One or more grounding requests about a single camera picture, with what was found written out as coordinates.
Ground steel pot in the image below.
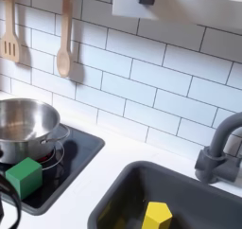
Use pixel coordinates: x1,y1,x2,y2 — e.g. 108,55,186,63
0,97,71,166

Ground yellow block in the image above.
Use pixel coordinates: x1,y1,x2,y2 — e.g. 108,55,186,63
141,201,174,229

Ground green block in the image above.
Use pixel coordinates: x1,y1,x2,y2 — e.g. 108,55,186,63
4,156,43,201

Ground black toy stove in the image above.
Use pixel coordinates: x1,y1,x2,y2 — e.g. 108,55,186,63
0,123,106,217

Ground wooden spoon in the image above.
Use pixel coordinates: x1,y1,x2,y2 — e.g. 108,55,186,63
55,0,77,79

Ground red stove burner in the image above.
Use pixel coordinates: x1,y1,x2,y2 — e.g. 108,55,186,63
35,140,66,171

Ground grey tap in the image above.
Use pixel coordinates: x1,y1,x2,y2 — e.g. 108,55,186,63
194,112,242,185

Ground dark grey sink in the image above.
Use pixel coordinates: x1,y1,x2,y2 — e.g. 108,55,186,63
86,160,242,229

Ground white toy microwave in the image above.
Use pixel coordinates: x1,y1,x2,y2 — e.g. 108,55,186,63
112,0,242,31

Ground slotted wooden spatula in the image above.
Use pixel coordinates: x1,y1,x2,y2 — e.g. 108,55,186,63
0,0,21,63

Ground thin black cable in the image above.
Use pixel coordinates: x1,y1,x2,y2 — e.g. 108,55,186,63
0,172,23,229

